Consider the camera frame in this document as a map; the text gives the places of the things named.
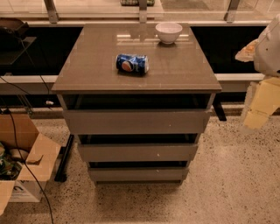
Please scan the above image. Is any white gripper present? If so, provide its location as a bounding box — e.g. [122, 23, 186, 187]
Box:
[234, 14, 280, 130]

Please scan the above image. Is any grey bottom drawer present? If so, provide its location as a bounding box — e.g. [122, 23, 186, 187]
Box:
[88, 167, 188, 182]

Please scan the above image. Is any grey drawer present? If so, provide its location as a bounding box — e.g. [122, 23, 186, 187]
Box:
[88, 167, 188, 182]
[78, 143, 198, 162]
[63, 110, 210, 135]

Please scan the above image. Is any grey drawer cabinet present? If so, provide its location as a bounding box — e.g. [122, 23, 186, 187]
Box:
[52, 24, 221, 184]

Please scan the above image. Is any grey top drawer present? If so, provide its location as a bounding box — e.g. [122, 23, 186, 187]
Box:
[63, 110, 210, 135]

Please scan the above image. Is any grey middle drawer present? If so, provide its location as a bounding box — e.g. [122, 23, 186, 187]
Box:
[78, 143, 198, 162]

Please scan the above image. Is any open cardboard box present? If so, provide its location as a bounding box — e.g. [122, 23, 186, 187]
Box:
[0, 114, 60, 214]

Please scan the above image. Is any black floor bar right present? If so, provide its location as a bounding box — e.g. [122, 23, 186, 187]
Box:
[213, 95, 227, 122]

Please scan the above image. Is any black floor bar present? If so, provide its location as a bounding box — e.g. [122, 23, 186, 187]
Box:
[54, 134, 74, 182]
[213, 95, 227, 122]

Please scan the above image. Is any white bowl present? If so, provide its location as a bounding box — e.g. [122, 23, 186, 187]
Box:
[155, 22, 183, 44]

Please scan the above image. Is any blue Pepsi can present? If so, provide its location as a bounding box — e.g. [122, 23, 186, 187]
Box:
[115, 53, 149, 74]

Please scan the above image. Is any black floor bar left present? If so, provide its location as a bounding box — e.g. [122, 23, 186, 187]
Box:
[54, 134, 74, 182]

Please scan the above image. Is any metal window railing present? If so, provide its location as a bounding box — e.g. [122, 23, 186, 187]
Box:
[0, 0, 280, 26]

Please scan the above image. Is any dark object on shelf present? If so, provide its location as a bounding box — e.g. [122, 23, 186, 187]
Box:
[0, 17, 29, 45]

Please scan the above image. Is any black cable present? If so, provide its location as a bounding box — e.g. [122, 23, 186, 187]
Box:
[0, 75, 55, 224]

